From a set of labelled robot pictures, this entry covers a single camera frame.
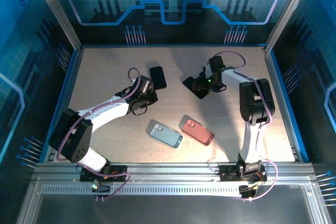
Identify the black phone case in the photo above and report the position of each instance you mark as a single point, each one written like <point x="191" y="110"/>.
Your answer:
<point x="150" y="69"/>

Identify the wide aluminium frame rail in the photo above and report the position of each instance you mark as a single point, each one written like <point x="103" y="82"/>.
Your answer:
<point x="170" y="172"/>

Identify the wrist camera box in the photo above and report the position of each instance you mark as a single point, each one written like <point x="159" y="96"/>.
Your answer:
<point x="144" y="85"/>
<point x="217" y="63"/>

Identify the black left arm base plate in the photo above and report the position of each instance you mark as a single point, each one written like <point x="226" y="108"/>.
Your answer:
<point x="119" y="170"/>

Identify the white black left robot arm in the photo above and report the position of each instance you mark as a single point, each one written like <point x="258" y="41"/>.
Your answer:
<point x="105" y="113"/>

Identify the blue-grey phone case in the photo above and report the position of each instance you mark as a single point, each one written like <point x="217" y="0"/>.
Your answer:
<point x="166" y="136"/>

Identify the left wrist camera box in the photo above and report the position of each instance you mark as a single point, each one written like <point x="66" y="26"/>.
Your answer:
<point x="144" y="85"/>

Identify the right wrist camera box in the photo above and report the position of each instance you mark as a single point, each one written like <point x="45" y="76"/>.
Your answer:
<point x="217" y="63"/>

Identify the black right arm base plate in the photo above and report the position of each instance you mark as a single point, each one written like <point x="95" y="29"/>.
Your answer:
<point x="228" y="172"/>

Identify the aluminium frame post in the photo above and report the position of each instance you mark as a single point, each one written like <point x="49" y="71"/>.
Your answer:
<point x="286" y="11"/>
<point x="58" y="11"/>

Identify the small controller box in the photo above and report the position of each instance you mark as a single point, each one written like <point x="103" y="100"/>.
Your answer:
<point x="248" y="191"/>
<point x="97" y="187"/>

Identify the dark steel plate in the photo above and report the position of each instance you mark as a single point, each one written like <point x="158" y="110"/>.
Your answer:
<point x="170" y="211"/>

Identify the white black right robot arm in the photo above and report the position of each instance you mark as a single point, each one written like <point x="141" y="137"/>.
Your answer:
<point x="252" y="140"/>

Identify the red phone case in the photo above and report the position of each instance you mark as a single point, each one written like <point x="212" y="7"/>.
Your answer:
<point x="197" y="131"/>

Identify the thin blue table edge strip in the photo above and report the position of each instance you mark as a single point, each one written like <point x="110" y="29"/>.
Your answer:
<point x="170" y="46"/>

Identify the aluminium side rail blue trim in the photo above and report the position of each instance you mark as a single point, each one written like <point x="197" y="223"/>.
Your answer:
<point x="67" y="87"/>
<point x="275" y="72"/>

